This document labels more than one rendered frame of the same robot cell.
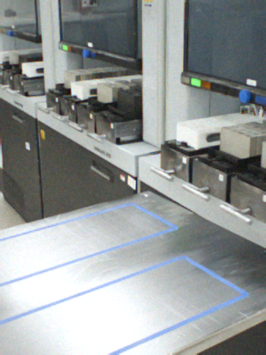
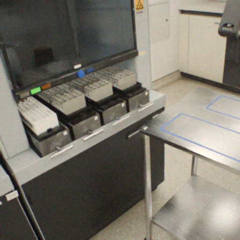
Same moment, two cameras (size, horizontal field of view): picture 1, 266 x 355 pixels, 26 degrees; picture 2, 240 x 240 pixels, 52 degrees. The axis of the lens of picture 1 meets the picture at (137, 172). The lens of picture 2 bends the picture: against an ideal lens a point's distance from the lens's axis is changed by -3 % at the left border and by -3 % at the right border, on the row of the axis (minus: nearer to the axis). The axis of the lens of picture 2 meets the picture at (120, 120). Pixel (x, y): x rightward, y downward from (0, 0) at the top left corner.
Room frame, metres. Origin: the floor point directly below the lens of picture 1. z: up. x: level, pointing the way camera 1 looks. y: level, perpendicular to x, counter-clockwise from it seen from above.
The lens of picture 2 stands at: (1.27, 0.75, 1.34)
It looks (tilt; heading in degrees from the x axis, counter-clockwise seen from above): 31 degrees down; 262
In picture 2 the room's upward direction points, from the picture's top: 6 degrees counter-clockwise
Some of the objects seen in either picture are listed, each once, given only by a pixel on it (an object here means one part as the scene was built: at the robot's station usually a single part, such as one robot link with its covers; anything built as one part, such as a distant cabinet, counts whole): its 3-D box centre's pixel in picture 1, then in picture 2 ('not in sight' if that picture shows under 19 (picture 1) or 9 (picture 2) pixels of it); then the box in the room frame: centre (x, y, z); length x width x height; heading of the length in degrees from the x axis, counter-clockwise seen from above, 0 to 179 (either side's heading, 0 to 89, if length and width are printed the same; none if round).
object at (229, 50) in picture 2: not in sight; (231, 45); (1.08, 0.47, 1.25); 0.03 x 0.01 x 0.05; 30
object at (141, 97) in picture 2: not in sight; (99, 82); (1.18, -0.60, 0.78); 0.73 x 0.14 x 0.09; 120
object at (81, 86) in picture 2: not in sight; (90, 87); (1.24, -0.40, 0.85); 0.12 x 0.02 x 0.06; 29
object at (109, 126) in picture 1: (187, 114); not in sight; (1.93, -0.18, 0.78); 0.73 x 0.14 x 0.09; 120
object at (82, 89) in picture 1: (112, 88); not in sight; (2.13, 0.09, 0.83); 0.30 x 0.10 x 0.06; 120
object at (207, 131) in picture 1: (230, 130); (32, 113); (1.52, -0.26, 0.83); 0.30 x 0.10 x 0.06; 119
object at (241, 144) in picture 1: (237, 143); (73, 104); (1.33, -0.25, 0.85); 0.12 x 0.02 x 0.06; 30
